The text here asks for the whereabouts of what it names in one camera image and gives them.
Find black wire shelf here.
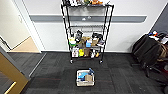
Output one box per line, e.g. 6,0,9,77
60,1,115,65

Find yellow wooden door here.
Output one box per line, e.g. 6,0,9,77
0,45,31,94

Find black office chair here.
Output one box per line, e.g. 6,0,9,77
131,30,168,85

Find small blue box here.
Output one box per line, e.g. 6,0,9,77
85,40,92,49

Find light blue plush toy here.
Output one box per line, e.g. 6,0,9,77
78,72,87,82

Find brown paper bag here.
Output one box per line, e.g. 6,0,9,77
83,48,92,58

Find brown cardboard box in basket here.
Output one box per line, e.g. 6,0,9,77
84,74,94,84

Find black printed bag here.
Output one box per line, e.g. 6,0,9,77
75,29,83,42

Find yellow container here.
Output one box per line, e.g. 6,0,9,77
78,48,85,58

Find orange dog plush toy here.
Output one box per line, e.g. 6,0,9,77
89,0,104,6

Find pale woven basket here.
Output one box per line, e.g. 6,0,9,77
75,68,96,88

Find red and white printed box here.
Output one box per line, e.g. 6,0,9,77
71,47,80,58

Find wide black bag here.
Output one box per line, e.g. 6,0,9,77
91,31,103,40

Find white and black toy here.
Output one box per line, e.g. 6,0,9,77
90,49,97,59

